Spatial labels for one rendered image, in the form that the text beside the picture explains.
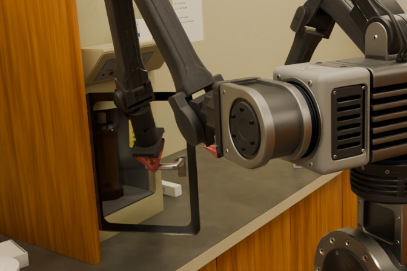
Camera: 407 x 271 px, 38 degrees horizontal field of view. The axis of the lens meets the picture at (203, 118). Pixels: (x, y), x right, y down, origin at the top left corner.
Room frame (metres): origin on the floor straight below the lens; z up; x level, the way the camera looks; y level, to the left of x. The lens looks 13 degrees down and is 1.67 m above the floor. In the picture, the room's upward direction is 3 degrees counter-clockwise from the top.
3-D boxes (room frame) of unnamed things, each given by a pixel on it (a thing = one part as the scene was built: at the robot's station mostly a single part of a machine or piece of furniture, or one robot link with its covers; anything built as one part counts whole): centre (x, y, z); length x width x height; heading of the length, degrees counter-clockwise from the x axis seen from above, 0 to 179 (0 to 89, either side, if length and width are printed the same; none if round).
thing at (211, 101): (0.97, -0.04, 1.45); 0.09 x 0.08 x 0.12; 117
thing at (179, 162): (1.51, 0.11, 1.20); 0.10 x 0.05 x 0.03; 76
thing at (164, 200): (1.56, 0.17, 1.19); 0.30 x 0.01 x 0.40; 76
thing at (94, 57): (1.69, 0.20, 1.46); 0.32 x 0.12 x 0.10; 143
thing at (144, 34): (1.72, 0.17, 1.54); 0.05 x 0.05 x 0.06; 53
